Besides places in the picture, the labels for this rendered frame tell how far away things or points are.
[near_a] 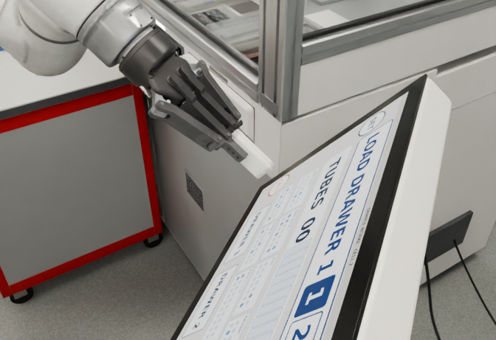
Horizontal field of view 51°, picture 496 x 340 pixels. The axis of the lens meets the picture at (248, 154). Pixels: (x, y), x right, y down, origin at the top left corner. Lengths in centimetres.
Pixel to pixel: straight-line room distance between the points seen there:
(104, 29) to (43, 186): 104
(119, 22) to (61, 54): 16
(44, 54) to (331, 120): 55
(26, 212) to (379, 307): 142
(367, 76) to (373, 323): 76
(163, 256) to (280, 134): 111
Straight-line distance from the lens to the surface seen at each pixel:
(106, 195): 175
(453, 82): 131
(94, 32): 67
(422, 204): 47
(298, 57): 92
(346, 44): 99
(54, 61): 82
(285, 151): 102
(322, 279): 43
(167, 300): 188
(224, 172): 129
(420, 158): 51
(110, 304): 190
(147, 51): 66
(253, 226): 67
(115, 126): 162
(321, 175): 61
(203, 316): 59
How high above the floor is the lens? 149
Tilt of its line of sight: 38 degrees down
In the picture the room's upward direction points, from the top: straight up
